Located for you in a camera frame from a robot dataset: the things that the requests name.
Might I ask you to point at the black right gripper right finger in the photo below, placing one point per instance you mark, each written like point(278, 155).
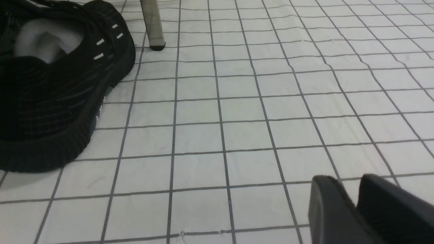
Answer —
point(394, 214)

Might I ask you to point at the metal shoe rack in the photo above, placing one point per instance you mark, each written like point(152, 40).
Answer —
point(153, 23)

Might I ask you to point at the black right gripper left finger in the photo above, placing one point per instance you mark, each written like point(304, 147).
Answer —
point(333, 217)

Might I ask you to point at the black knit sneaker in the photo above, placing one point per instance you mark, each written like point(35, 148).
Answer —
point(59, 61)

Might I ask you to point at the white grid tablecloth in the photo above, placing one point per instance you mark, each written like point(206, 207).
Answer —
point(215, 139)

